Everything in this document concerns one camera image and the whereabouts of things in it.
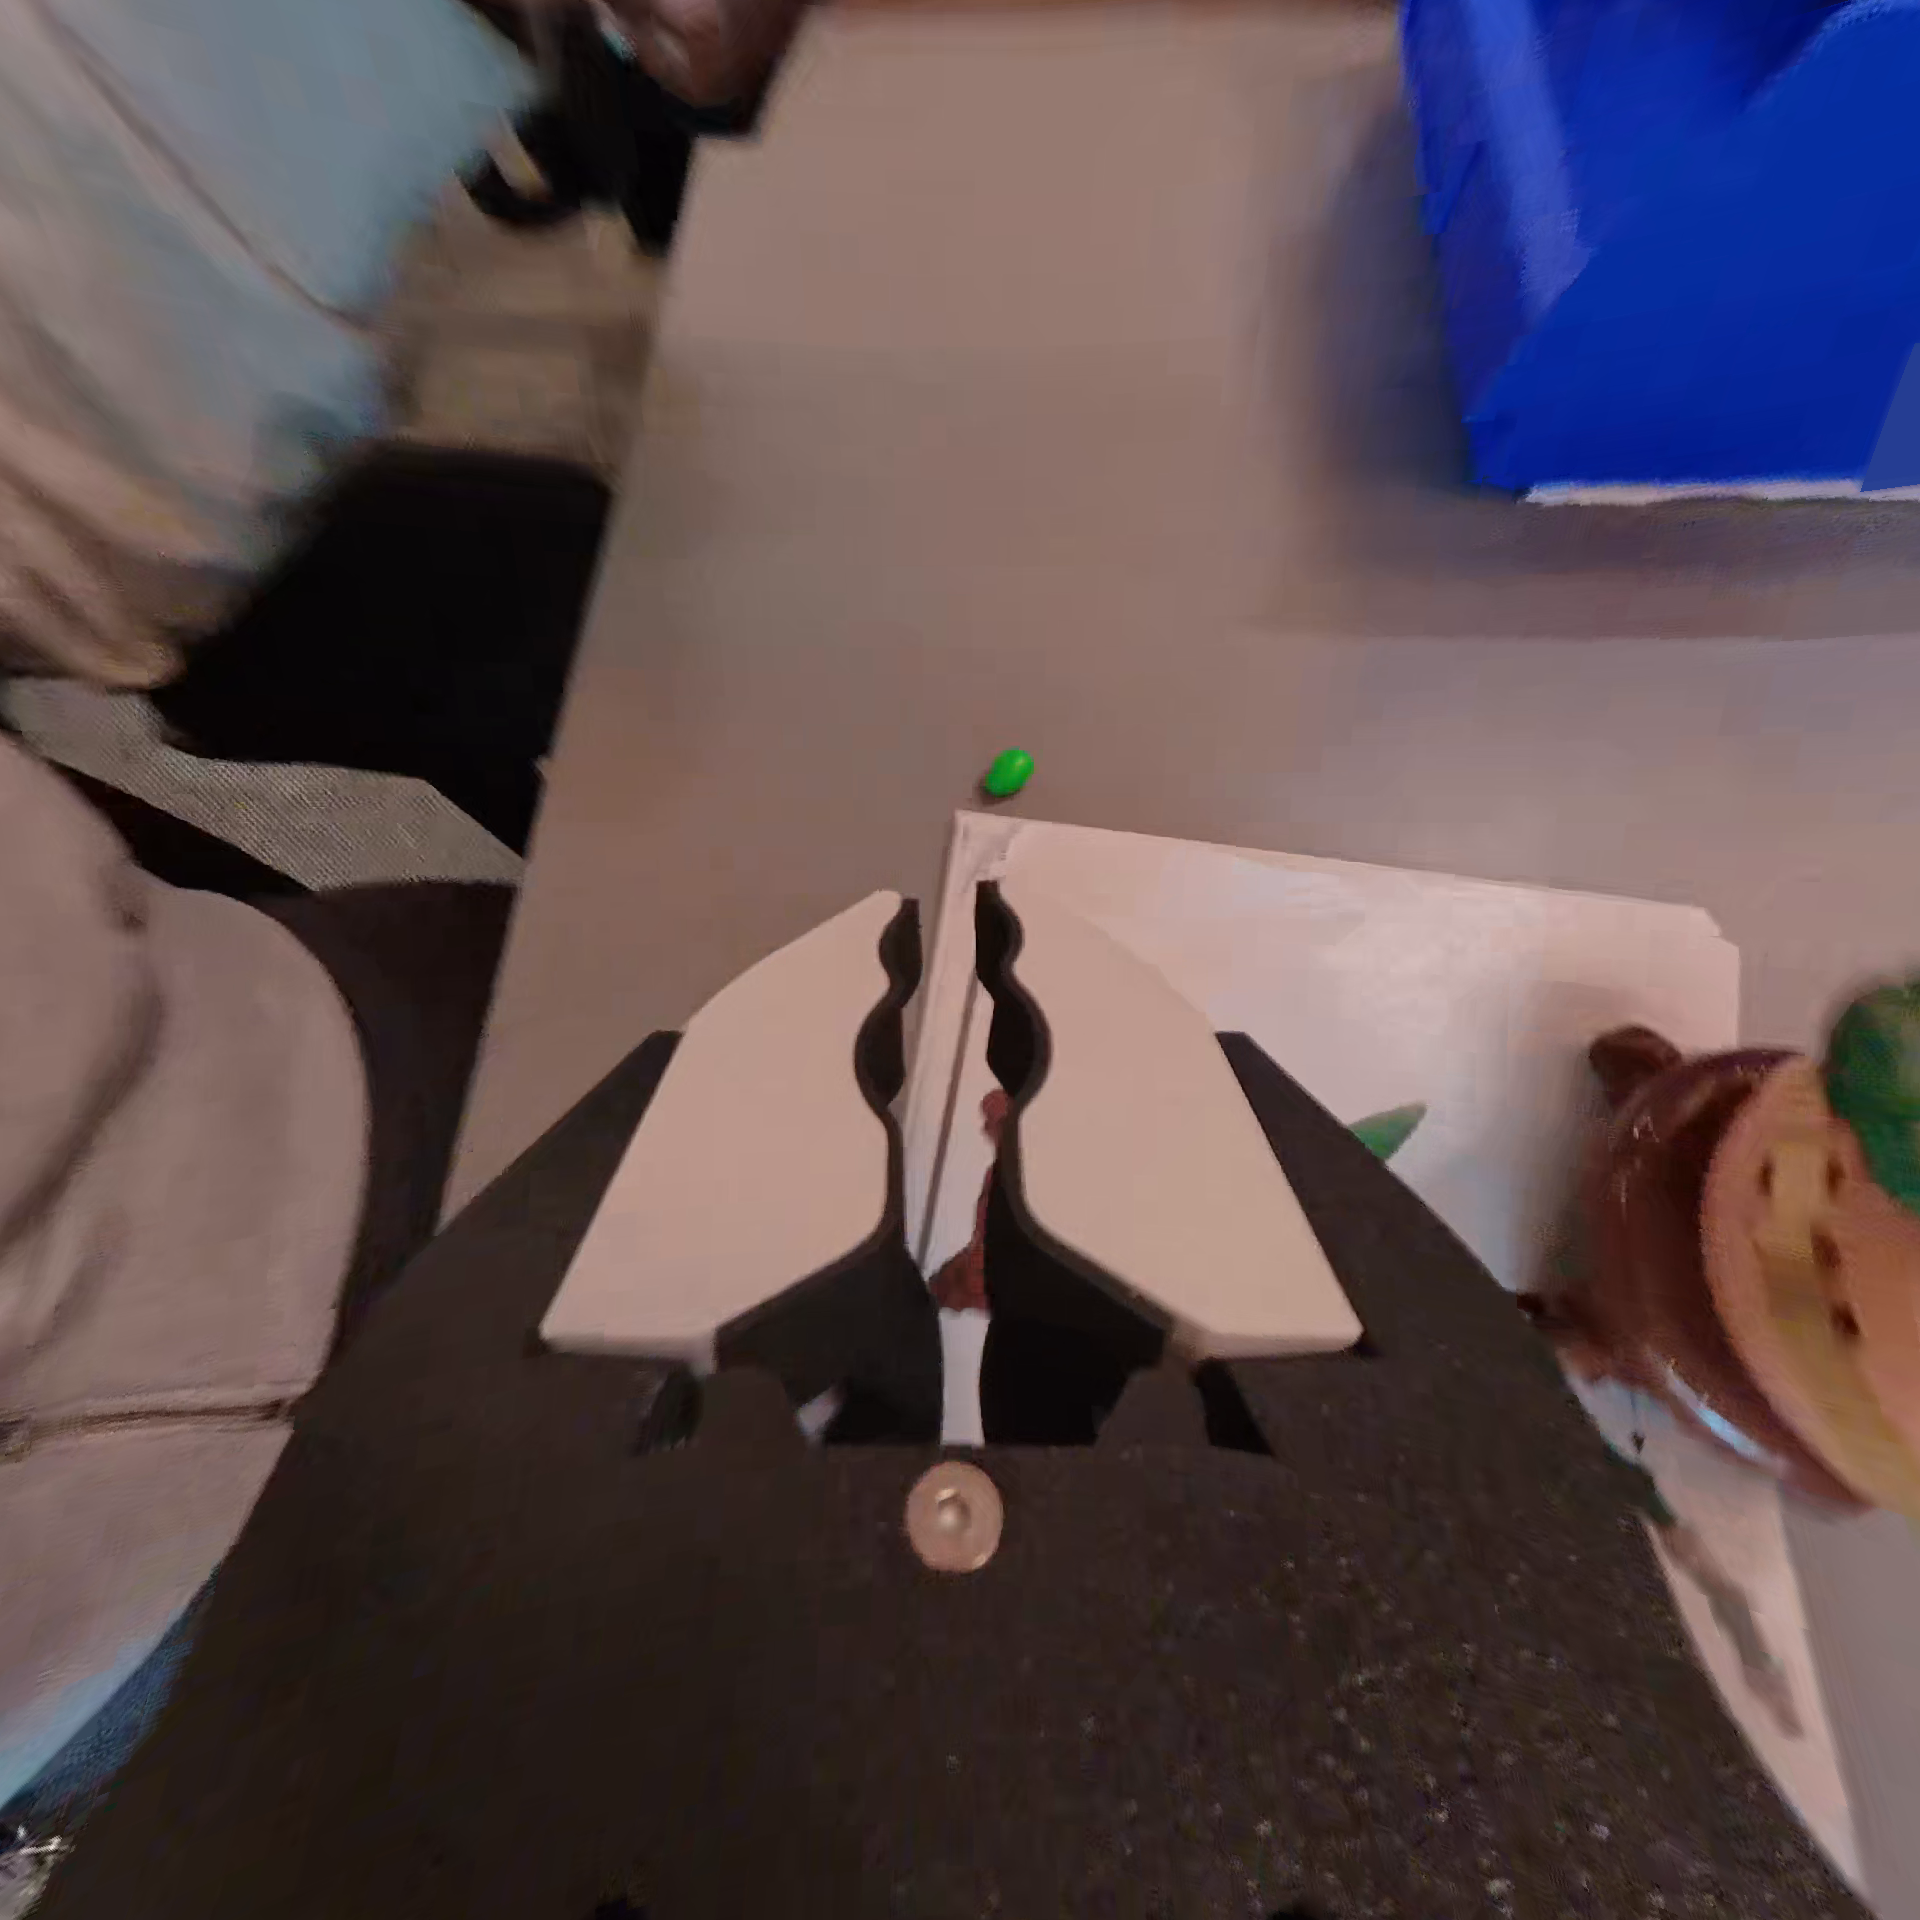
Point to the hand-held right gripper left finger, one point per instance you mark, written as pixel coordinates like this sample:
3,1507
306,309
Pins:
735,1167

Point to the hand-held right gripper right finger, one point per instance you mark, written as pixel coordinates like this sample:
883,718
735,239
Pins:
1169,1167

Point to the green toy bud piece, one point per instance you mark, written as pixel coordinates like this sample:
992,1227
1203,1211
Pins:
1009,773

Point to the person's left forearm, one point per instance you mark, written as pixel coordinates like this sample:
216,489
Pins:
181,299

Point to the grey desk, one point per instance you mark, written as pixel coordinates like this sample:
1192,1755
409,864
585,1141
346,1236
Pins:
976,451

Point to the open instruction booklet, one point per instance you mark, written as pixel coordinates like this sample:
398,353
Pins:
1347,974

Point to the toy brick potted plant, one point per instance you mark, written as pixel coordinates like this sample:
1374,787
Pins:
1728,1272

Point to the blue storage bin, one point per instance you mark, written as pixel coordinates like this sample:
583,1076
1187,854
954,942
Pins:
1683,224

